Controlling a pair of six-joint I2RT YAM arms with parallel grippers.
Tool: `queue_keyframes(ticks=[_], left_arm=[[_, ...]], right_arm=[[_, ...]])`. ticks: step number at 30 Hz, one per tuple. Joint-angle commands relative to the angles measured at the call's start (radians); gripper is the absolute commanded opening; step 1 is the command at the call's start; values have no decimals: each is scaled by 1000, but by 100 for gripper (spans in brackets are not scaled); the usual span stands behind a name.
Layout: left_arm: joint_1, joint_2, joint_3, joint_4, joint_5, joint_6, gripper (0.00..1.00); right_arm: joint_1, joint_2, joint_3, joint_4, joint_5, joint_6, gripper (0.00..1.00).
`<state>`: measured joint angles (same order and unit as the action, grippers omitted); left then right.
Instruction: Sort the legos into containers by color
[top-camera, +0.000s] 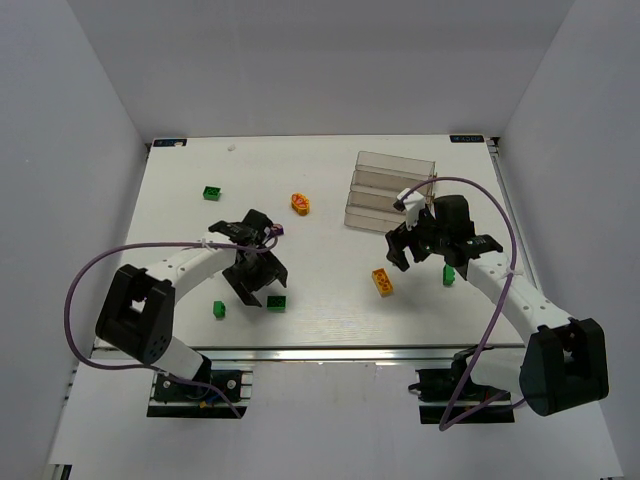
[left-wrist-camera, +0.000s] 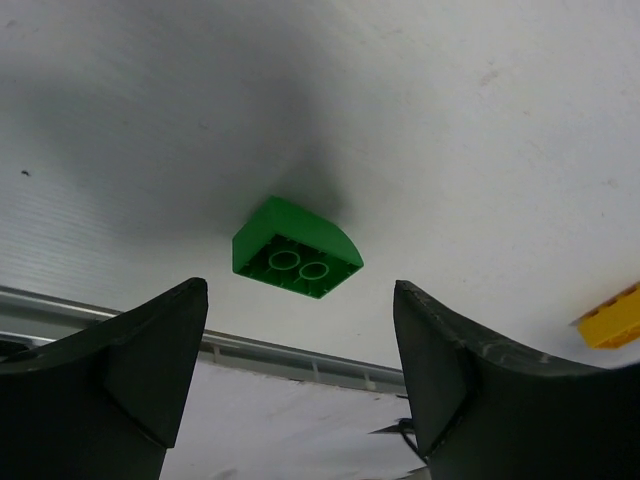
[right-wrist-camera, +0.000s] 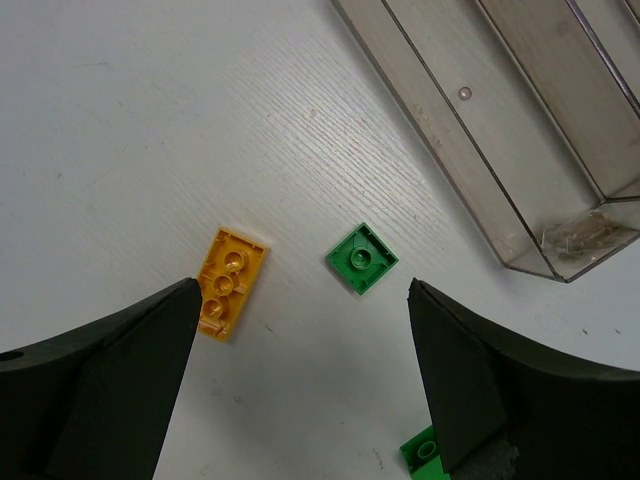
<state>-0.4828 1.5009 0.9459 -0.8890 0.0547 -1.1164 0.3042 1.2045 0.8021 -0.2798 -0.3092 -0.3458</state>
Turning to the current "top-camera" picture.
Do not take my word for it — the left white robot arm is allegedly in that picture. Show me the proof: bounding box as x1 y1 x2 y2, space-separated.
96 209 288 384

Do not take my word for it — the green square lego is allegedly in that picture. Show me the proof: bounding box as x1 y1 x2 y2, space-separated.
266 295 287 312

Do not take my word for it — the clear tiered container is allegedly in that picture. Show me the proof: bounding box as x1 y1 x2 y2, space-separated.
344 151 437 234

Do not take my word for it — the green lego far left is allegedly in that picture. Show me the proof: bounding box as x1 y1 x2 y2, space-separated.
202 186 221 201

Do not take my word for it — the orange rounded lego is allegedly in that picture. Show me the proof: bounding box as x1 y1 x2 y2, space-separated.
290 192 311 216

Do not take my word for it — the aluminium table rail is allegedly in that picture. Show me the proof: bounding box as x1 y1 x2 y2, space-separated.
92 344 531 365

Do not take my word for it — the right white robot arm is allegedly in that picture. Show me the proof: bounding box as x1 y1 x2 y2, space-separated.
385 190 609 416

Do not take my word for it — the blue label sticker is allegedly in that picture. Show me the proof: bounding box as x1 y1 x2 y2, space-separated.
449 134 485 144
152 138 187 148

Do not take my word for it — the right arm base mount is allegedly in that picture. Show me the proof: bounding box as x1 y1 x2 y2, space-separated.
407 347 515 425

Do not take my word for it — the left blue label sticker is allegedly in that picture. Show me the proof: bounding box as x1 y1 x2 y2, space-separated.
152 138 187 148

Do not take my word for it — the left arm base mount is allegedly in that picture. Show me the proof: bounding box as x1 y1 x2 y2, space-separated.
147 369 253 420

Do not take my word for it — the green rounded lego right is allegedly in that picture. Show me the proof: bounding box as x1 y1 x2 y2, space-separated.
442 265 456 287

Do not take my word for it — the yellow rectangular lego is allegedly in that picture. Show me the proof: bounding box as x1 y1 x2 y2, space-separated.
371 268 394 297

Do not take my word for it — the small green lego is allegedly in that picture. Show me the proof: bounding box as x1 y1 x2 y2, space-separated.
212 300 226 319

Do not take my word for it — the right blue label sticker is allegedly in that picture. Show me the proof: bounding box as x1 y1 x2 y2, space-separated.
449 134 485 144

